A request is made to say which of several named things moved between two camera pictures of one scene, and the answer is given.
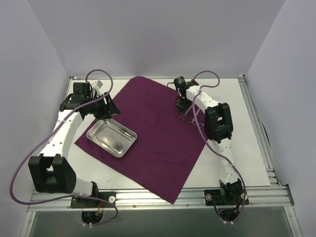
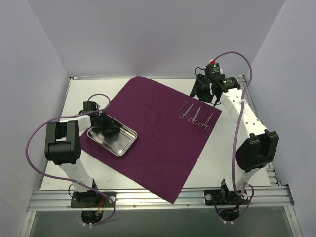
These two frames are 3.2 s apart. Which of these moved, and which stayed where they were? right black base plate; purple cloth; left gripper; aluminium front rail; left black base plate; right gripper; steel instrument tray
Moved: right gripper; left gripper
Stayed: aluminium front rail; left black base plate; steel instrument tray; purple cloth; right black base plate
